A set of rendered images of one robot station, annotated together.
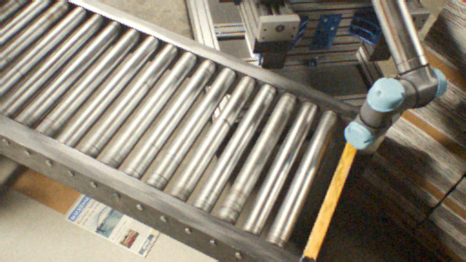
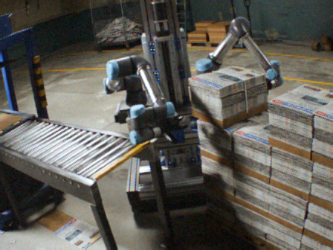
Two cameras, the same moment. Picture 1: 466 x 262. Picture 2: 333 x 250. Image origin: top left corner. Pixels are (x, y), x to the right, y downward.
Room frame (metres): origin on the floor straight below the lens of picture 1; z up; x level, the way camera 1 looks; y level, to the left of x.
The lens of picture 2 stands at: (-0.87, -1.12, 1.64)
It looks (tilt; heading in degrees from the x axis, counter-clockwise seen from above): 22 degrees down; 21
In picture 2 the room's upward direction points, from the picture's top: 9 degrees counter-clockwise
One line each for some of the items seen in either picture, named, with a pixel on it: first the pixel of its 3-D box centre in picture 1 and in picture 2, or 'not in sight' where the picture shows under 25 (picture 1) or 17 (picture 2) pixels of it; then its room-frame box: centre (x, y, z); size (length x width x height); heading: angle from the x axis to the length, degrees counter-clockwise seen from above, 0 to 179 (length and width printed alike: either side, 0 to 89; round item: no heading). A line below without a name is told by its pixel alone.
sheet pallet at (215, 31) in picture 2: not in sight; (215, 33); (7.59, 0.62, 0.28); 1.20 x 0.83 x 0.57; 73
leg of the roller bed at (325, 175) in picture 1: (317, 191); (163, 207); (0.89, -0.33, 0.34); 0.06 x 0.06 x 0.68; 73
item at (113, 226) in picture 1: (123, 209); (79, 233); (0.85, 0.39, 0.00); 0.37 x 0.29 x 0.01; 73
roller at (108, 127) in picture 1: (132, 98); (56, 146); (0.82, 0.29, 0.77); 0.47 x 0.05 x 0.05; 163
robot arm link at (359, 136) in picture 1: (368, 127); (141, 135); (0.78, -0.34, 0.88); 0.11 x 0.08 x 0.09; 143
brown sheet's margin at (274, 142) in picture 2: not in sight; (308, 134); (0.81, -1.22, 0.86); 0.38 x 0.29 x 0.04; 143
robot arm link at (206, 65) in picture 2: not in sight; (205, 69); (1.61, -0.50, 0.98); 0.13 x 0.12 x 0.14; 172
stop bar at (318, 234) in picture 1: (337, 185); (122, 160); (0.63, -0.28, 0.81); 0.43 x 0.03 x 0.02; 163
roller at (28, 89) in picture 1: (55, 64); (36, 140); (0.90, 0.54, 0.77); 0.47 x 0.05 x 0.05; 163
